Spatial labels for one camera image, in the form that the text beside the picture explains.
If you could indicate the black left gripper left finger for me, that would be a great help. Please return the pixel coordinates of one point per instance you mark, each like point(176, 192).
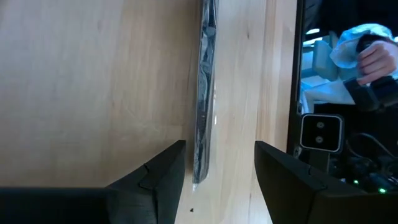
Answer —
point(161, 186)

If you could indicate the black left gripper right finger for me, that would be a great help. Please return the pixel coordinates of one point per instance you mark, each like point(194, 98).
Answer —
point(286, 183)

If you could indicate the black electronics with green lights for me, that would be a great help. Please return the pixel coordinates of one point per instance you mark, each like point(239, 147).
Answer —
point(370, 174)

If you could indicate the person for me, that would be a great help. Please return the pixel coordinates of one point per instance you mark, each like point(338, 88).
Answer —
point(351, 46)

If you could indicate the person's hand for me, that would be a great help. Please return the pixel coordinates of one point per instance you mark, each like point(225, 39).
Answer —
point(377, 60)

